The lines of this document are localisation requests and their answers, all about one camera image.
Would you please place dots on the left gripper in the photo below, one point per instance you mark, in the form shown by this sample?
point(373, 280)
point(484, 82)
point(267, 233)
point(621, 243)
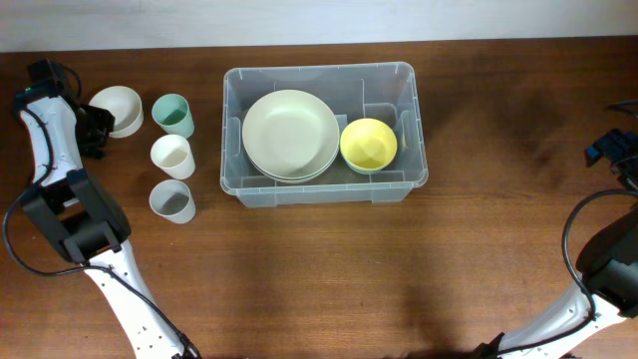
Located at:
point(95, 145)

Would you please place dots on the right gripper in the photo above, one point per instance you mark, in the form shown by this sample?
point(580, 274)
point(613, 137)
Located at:
point(611, 146)

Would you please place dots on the white small bowl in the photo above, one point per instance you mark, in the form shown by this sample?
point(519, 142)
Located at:
point(125, 105)

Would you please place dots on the mint green cup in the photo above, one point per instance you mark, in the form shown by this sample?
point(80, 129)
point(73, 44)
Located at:
point(172, 113)

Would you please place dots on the cream white cup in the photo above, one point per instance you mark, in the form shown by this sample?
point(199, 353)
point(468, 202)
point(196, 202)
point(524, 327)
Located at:
point(172, 154)

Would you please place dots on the grey cup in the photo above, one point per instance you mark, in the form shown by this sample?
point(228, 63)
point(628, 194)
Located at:
point(172, 200)

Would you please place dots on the beige bowl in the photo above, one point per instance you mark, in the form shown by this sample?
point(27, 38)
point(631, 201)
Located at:
point(288, 129)

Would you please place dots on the cream bowl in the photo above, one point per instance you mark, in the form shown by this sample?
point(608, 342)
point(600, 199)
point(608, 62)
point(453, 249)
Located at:
point(301, 174)

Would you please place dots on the yellow small bowl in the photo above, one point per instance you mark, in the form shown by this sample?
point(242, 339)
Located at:
point(370, 137)

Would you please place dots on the mint green small bowl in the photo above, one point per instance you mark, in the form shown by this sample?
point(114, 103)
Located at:
point(366, 165)

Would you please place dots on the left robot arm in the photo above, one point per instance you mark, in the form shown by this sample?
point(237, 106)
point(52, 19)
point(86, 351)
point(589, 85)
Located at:
point(82, 222)

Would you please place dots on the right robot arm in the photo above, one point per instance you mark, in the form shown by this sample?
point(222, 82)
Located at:
point(604, 289)

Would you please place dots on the clear plastic storage container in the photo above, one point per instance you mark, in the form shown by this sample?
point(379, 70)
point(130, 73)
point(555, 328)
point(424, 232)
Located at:
point(384, 91)

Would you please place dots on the white label in container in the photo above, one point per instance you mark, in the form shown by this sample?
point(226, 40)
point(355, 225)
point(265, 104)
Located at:
point(342, 122)

